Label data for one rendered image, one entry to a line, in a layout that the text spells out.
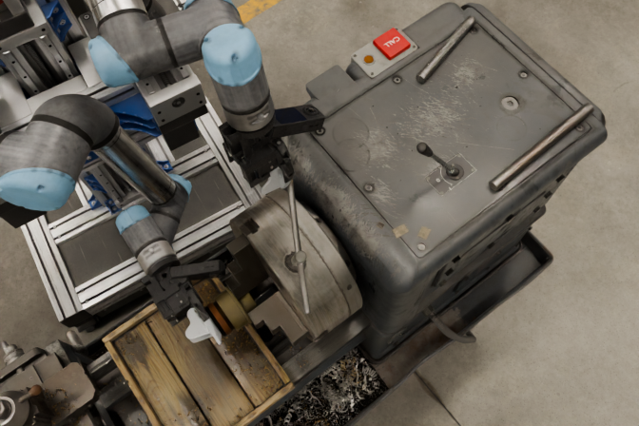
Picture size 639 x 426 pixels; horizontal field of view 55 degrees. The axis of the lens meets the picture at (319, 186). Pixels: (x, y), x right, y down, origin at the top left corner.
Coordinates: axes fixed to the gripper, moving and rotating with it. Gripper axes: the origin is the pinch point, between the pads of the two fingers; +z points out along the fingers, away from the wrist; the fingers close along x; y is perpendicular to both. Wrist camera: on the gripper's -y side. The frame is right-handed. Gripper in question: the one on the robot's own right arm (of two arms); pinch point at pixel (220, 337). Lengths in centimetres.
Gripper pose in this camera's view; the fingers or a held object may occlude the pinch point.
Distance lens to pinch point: 131.4
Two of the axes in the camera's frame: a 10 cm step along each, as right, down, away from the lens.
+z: 5.8, 7.3, -3.6
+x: -0.2, -4.3, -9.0
